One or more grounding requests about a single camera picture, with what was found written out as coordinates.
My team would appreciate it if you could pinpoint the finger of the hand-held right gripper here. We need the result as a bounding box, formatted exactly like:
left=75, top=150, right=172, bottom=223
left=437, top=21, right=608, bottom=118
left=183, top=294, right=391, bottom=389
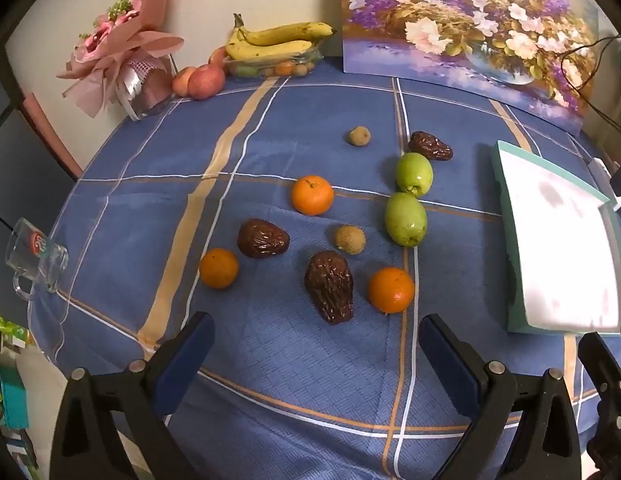
left=577, top=331, right=621, bottom=480

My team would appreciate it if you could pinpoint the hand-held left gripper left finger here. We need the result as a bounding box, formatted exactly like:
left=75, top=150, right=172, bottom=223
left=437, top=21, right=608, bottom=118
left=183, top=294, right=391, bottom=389
left=49, top=311, right=216, bottom=480

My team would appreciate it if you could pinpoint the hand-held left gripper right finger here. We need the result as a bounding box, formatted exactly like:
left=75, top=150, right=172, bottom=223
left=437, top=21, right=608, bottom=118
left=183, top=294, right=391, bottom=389
left=418, top=313, right=582, bottom=480

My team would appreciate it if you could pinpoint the round orange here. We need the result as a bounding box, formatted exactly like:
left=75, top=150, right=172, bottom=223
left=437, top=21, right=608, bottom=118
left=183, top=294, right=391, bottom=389
left=367, top=266, right=416, bottom=315

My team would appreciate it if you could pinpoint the small orange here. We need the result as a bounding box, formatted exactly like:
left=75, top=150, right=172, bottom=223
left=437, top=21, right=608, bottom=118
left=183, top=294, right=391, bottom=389
left=199, top=248, right=240, bottom=290

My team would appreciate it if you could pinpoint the teal tray with white inside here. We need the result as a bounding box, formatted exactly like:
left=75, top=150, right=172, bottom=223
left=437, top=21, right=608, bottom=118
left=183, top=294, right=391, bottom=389
left=491, top=140, right=621, bottom=336

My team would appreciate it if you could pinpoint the green jujube fruit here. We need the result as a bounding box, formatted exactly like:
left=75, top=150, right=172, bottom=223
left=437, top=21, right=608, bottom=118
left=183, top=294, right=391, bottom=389
left=395, top=152, right=435, bottom=197
left=384, top=192, right=428, bottom=248

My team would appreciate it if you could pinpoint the yellowish longan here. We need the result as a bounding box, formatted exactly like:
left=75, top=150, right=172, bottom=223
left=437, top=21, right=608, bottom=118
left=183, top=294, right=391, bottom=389
left=333, top=225, right=367, bottom=255

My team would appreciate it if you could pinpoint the large orange with stem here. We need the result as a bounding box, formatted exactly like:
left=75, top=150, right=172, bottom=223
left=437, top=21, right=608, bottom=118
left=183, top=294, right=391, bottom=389
left=291, top=174, right=336, bottom=217

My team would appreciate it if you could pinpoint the blue plaid tablecloth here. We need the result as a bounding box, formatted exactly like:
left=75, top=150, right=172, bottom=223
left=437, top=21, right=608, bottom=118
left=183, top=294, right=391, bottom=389
left=28, top=57, right=621, bottom=480

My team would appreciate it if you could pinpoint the colourful packaging box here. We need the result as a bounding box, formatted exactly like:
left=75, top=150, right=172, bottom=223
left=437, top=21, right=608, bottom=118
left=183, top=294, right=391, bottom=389
left=0, top=312, right=41, bottom=471

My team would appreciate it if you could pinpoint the glass mug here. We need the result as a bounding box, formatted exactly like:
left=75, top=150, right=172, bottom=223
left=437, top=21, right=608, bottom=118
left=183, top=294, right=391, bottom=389
left=4, top=217, right=70, bottom=302

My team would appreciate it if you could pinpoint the orange-red peach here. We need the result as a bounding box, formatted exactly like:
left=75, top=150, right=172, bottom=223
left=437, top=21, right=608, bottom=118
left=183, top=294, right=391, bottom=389
left=171, top=67, right=197, bottom=97

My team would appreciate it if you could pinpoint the clear plastic fruit container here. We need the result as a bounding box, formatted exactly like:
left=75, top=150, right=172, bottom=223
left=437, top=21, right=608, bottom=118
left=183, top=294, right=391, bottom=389
left=223, top=45, right=325, bottom=80

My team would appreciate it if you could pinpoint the pink wrapped flower bouquet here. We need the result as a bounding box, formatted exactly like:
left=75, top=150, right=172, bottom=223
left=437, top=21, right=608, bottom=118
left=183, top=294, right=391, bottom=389
left=55, top=0, right=186, bottom=122

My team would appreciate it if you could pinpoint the yellow banana bunch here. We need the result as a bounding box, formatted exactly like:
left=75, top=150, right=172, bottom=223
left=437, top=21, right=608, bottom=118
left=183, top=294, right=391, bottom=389
left=224, top=13, right=337, bottom=61

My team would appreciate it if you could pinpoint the floral painting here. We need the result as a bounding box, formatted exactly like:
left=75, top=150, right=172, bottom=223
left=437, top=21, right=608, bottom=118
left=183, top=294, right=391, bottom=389
left=338, top=0, right=600, bottom=137

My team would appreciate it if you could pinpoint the black cable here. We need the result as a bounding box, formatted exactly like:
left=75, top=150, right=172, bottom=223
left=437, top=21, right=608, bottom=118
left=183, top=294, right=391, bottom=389
left=561, top=34, right=621, bottom=161

